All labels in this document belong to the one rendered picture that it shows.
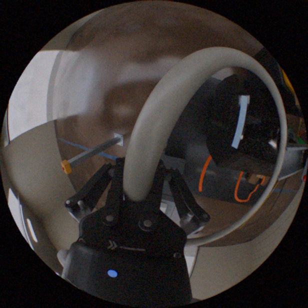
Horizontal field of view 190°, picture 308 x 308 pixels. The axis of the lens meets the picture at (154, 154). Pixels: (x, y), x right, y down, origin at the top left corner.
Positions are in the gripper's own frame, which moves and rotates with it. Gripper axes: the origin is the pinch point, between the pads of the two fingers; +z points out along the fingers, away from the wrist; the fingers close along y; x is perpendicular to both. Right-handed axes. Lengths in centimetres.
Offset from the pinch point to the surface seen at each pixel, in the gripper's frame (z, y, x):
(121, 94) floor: 141, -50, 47
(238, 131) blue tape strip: 21, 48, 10
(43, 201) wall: 117, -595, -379
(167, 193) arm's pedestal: 45, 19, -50
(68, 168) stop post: 53, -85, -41
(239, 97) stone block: 22, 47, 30
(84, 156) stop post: 77, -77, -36
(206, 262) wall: -28, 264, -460
